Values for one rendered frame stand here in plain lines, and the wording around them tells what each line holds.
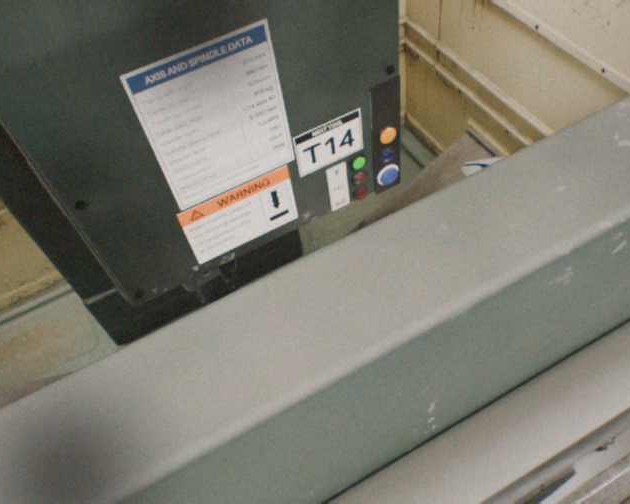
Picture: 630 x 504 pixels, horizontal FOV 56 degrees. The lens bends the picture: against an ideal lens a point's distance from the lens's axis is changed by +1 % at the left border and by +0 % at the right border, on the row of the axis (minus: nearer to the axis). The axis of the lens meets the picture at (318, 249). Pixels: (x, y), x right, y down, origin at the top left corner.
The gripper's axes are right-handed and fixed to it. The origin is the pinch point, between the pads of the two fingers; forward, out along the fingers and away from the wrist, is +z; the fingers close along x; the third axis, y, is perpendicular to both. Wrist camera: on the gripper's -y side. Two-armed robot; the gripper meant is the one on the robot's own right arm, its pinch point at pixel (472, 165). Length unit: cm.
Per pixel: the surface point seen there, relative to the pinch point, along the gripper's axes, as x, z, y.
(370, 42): -1.1, 13.9, -15.3
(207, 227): -23.5, 26.9, 1.8
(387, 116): 0.6, 12.8, -3.3
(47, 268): -12, 140, 99
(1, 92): -34, 33, -26
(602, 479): 5, -38, 89
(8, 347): -39, 139, 111
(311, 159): -9.6, 18.8, -1.8
